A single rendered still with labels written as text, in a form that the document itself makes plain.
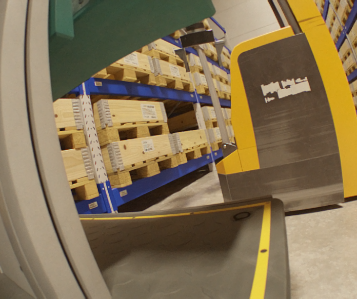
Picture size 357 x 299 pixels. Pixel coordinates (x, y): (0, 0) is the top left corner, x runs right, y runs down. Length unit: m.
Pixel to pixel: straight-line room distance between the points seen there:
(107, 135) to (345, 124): 1.49
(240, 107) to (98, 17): 0.84
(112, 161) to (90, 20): 1.37
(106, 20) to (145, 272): 0.34
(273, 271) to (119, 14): 0.36
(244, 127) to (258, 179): 0.26
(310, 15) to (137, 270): 1.18
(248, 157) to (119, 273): 0.86
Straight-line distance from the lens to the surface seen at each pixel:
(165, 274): 0.27
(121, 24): 0.33
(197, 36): 0.85
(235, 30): 7.78
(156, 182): 1.97
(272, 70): 1.03
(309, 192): 1.06
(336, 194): 1.08
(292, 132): 1.00
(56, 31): 0.28
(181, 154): 2.28
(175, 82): 2.67
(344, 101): 1.08
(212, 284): 0.23
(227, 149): 1.44
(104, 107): 1.63
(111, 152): 1.59
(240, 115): 1.03
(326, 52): 1.11
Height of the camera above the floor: 0.47
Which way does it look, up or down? 1 degrees down
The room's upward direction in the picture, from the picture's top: 14 degrees counter-clockwise
